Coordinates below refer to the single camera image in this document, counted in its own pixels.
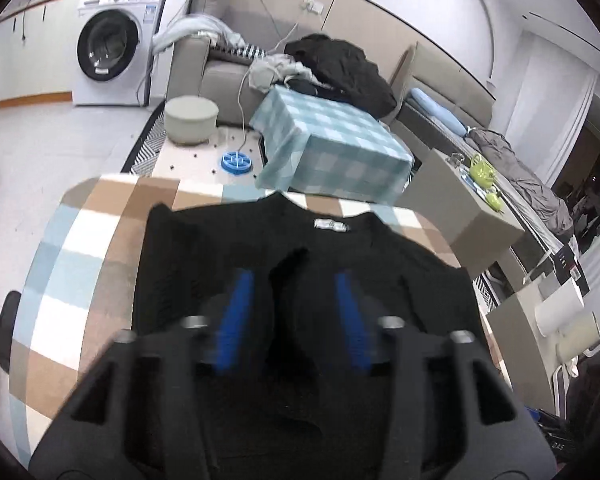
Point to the houndstooth cushion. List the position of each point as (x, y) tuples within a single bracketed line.
[(245, 51)]

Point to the round grey pouf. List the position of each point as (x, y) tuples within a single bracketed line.
[(190, 117)]

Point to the blue pet bowl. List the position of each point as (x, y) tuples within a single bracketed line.
[(236, 162)]

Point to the pale grey garment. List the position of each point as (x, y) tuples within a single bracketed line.
[(270, 67)]

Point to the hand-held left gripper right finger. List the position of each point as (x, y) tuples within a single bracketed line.
[(352, 320)]

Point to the low beige side table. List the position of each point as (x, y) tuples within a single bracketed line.
[(515, 340)]

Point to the beige upholstered bed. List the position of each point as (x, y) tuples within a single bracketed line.
[(450, 85)]

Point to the green teapot set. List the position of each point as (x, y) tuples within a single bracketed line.
[(482, 170)]

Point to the black jacket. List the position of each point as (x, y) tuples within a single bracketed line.
[(340, 65)]

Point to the black white patterned rug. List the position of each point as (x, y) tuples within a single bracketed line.
[(145, 150)]

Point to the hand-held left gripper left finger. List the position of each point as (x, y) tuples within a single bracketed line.
[(236, 320)]

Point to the grey sofa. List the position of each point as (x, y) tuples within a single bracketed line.
[(220, 80)]

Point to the grey duvet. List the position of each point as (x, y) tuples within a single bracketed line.
[(520, 175)]

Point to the white washing machine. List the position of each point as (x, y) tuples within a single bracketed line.
[(145, 35)]

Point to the black knit sweater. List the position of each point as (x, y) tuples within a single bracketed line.
[(300, 240)]

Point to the white wall socket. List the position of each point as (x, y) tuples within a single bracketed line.
[(312, 6)]

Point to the white kitchen counter cabinet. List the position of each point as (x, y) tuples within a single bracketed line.
[(30, 50)]

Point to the cream cylinder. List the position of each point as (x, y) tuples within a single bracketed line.
[(577, 337)]

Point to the light blue pillow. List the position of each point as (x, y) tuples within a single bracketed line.
[(437, 110)]

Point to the light grey throw blanket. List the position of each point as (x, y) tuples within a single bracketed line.
[(195, 27)]

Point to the beige cube side table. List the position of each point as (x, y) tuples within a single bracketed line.
[(460, 225)]

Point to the teal checkered tablecloth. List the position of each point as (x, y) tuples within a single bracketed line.
[(325, 140)]

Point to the brown blue checkered blanket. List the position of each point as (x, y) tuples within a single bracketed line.
[(80, 270)]

